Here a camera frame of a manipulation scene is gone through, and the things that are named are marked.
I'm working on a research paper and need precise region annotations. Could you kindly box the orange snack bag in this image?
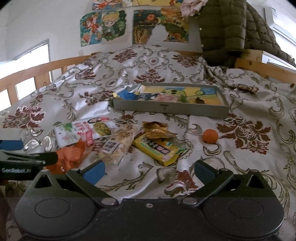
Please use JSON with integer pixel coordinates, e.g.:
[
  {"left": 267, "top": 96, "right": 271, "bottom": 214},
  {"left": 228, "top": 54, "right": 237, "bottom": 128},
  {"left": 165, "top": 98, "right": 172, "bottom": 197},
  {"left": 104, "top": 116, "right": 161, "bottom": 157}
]
[{"left": 46, "top": 139, "right": 87, "bottom": 175}]

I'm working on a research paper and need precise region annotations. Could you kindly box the clear mixed nut snack bag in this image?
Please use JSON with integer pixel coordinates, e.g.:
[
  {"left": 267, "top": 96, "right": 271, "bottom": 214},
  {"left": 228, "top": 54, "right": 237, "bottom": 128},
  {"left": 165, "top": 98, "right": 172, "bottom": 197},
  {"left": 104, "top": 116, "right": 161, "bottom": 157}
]
[{"left": 99, "top": 123, "right": 141, "bottom": 165}]

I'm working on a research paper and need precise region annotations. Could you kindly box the small orange tangerine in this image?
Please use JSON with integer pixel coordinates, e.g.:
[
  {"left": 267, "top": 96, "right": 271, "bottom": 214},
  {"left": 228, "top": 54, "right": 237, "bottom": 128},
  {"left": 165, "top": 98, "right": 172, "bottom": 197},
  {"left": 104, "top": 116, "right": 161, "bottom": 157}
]
[{"left": 202, "top": 129, "right": 219, "bottom": 144}]

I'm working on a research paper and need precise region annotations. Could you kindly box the pickled vegetable snack pouch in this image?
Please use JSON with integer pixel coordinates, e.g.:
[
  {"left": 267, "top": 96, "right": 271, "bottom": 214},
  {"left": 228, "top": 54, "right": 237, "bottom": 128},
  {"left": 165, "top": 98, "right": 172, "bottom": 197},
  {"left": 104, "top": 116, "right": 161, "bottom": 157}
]
[{"left": 54, "top": 116, "right": 117, "bottom": 148}]

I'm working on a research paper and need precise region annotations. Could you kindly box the yellow biscuit packet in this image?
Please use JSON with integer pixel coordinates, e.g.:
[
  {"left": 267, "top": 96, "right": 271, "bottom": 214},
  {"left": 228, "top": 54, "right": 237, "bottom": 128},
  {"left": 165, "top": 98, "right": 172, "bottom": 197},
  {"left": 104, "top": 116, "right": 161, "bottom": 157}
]
[{"left": 132, "top": 135, "right": 185, "bottom": 166}]

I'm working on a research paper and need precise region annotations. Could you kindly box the gold foil snack packet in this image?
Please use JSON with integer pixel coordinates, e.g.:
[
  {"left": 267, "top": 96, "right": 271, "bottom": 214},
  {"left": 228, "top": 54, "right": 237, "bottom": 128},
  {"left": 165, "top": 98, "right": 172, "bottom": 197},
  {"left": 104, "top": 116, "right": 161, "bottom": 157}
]
[{"left": 142, "top": 121, "right": 176, "bottom": 139}]

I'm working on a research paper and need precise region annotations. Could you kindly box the blue white snack packet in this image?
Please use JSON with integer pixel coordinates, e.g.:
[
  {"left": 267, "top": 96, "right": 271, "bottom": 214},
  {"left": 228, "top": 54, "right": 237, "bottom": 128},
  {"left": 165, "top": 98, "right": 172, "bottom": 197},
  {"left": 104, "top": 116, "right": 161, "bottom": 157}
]
[{"left": 135, "top": 93, "right": 159, "bottom": 101}]

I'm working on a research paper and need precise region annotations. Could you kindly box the dark dried fruit packet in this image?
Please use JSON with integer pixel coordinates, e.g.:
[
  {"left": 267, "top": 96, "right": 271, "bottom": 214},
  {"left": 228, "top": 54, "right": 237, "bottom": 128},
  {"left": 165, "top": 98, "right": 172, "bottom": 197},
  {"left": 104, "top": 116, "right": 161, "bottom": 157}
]
[{"left": 194, "top": 97, "right": 206, "bottom": 104}]

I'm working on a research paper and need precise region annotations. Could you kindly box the rice cracker snack pack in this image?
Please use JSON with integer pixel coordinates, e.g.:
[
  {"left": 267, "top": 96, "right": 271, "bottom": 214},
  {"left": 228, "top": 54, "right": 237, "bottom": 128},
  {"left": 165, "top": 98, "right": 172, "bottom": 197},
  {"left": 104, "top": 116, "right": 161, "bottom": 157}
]
[{"left": 153, "top": 94, "right": 179, "bottom": 103}]

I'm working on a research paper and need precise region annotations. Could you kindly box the floral patterned bed cover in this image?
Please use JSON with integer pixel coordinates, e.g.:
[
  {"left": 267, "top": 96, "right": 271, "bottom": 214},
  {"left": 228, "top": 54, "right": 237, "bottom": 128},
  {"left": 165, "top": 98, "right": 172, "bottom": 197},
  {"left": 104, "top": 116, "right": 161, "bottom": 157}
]
[{"left": 0, "top": 45, "right": 296, "bottom": 241}]

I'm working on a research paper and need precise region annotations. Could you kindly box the grey tray with painted lining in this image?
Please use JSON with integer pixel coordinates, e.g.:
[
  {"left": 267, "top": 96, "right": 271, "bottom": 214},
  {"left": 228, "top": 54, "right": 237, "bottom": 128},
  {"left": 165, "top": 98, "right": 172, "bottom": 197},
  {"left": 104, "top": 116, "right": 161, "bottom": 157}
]
[{"left": 112, "top": 83, "right": 230, "bottom": 118}]

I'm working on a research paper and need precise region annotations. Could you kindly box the window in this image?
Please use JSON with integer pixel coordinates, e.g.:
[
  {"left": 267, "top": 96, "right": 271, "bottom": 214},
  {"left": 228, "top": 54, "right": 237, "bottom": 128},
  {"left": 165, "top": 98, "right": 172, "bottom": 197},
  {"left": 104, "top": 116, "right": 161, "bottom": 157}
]
[{"left": 1, "top": 39, "right": 52, "bottom": 110}]

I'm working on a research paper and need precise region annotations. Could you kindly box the white cabinet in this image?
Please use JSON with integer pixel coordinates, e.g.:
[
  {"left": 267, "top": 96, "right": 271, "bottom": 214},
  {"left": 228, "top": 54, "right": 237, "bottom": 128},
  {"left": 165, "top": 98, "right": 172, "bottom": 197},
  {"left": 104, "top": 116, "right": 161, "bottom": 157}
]
[{"left": 262, "top": 51, "right": 295, "bottom": 72}]

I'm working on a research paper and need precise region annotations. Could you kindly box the olive quilted jacket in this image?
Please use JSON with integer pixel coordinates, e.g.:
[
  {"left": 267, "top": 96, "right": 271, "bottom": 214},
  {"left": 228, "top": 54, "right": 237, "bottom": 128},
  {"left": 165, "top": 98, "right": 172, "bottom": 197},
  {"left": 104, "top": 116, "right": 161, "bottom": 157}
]
[{"left": 196, "top": 1, "right": 295, "bottom": 68}]

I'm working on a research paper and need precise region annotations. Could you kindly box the anime girl boy poster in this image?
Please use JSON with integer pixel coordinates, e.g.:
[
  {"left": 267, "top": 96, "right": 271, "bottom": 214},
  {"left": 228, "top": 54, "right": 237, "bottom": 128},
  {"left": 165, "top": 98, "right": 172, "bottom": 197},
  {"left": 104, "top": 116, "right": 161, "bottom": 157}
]
[{"left": 80, "top": 9, "right": 131, "bottom": 47}]

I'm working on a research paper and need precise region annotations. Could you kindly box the anime girl top poster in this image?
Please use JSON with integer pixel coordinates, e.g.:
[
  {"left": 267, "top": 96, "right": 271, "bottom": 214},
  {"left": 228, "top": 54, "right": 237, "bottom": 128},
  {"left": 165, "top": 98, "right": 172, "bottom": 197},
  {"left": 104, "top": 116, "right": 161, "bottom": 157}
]
[{"left": 92, "top": 0, "right": 123, "bottom": 11}]

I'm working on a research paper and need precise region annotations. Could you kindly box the white air conditioner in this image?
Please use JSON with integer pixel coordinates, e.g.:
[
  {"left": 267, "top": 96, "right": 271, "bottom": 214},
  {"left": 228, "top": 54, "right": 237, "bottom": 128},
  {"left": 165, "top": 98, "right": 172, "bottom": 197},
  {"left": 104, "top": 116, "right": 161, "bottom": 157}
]
[{"left": 264, "top": 6, "right": 295, "bottom": 45}]

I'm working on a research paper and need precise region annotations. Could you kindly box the orange green torn painting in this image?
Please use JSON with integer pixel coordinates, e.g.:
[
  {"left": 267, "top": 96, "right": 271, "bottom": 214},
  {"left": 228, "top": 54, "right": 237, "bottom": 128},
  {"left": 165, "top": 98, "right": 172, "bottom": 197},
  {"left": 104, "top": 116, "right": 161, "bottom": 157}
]
[{"left": 132, "top": 8, "right": 189, "bottom": 45}]

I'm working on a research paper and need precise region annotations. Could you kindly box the pink floral cloth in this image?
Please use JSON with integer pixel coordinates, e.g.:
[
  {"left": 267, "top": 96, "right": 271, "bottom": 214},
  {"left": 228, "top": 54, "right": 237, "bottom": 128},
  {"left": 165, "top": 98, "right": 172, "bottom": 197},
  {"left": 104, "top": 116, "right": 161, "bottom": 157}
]
[{"left": 180, "top": 0, "right": 208, "bottom": 18}]

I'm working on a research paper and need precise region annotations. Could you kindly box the yellow blue top painting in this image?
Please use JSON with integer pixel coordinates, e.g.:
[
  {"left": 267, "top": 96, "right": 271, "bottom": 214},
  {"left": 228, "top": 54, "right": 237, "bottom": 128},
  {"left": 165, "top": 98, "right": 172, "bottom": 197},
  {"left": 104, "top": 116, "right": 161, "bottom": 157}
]
[{"left": 126, "top": 0, "right": 183, "bottom": 7}]

